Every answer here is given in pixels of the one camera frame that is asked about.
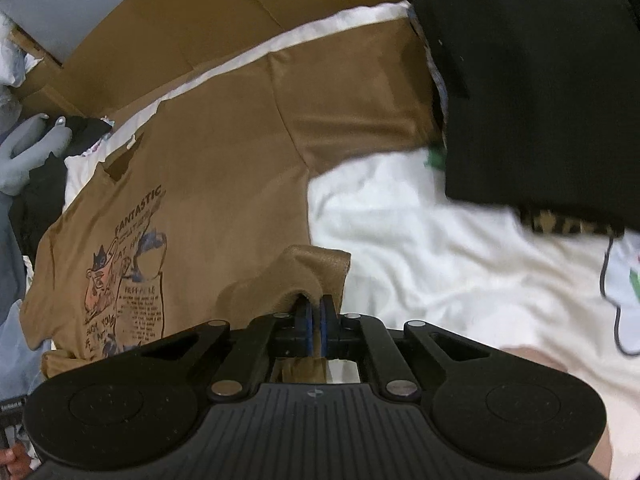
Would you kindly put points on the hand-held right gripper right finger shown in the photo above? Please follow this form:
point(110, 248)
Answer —
point(327, 330)

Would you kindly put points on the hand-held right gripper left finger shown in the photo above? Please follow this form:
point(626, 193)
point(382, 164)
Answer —
point(305, 330)

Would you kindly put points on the brown printed t-shirt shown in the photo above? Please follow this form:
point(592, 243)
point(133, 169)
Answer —
point(225, 160)

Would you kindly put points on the person's left hand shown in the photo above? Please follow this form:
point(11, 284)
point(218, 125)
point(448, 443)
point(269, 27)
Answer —
point(12, 465)

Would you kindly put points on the light blue cloth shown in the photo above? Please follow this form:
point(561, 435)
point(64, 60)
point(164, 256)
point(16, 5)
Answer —
point(12, 340)

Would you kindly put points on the cream bear printed blanket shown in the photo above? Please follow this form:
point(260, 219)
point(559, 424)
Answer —
point(450, 270)

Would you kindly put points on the black crumpled garment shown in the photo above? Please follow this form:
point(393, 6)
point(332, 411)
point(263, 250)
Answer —
point(40, 195)

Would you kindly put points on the leopard print cloth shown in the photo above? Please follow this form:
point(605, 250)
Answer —
point(565, 225)

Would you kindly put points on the black folded garment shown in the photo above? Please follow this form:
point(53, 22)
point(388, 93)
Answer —
point(540, 85)

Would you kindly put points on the flattened cardboard sheet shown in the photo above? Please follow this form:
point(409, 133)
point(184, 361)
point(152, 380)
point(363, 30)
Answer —
point(175, 25)

